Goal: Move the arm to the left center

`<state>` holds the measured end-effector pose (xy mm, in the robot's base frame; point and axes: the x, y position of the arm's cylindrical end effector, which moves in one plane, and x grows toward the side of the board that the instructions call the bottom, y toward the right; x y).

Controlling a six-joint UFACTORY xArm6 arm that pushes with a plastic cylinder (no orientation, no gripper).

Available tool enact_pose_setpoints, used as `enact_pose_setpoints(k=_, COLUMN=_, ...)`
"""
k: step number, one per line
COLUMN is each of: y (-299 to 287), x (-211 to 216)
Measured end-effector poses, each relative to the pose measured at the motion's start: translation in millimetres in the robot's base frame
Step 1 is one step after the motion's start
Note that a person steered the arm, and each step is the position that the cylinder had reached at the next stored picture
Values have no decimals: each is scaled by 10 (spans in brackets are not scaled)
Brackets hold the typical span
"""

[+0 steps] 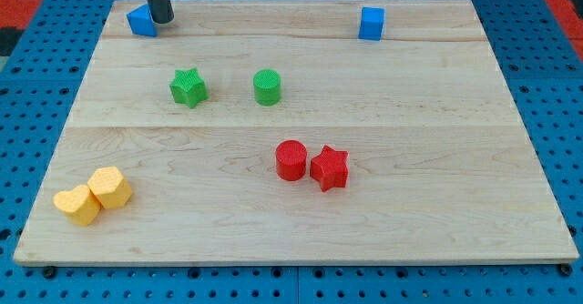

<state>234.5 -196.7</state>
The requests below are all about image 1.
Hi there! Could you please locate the red cylinder block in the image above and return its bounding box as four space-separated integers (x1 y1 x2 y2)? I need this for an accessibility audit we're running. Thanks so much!
275 140 307 181

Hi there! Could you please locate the light wooden board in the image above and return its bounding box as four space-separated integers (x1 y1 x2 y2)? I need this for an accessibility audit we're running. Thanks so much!
14 0 579 267

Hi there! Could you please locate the red star block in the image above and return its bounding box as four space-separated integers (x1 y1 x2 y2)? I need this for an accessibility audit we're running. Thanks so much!
310 145 349 192

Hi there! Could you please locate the green cylinder block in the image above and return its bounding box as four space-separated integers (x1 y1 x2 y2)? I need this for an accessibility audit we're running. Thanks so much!
253 69 281 106

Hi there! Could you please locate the green star block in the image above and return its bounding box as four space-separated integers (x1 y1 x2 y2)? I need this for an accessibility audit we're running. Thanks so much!
169 68 208 108

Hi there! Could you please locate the blue cube block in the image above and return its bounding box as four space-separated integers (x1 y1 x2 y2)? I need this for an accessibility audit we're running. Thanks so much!
358 6 385 41

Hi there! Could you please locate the yellow hexagon block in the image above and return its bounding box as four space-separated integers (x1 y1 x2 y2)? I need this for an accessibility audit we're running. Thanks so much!
87 167 133 209

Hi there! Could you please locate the blue triangle block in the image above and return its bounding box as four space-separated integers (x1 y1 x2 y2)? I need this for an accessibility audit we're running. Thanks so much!
127 4 157 37

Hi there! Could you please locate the yellow heart block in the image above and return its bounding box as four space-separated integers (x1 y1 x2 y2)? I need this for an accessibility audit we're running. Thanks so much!
53 185 101 226

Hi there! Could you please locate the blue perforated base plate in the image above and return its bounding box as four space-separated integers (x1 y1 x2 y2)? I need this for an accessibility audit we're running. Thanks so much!
1 0 582 303

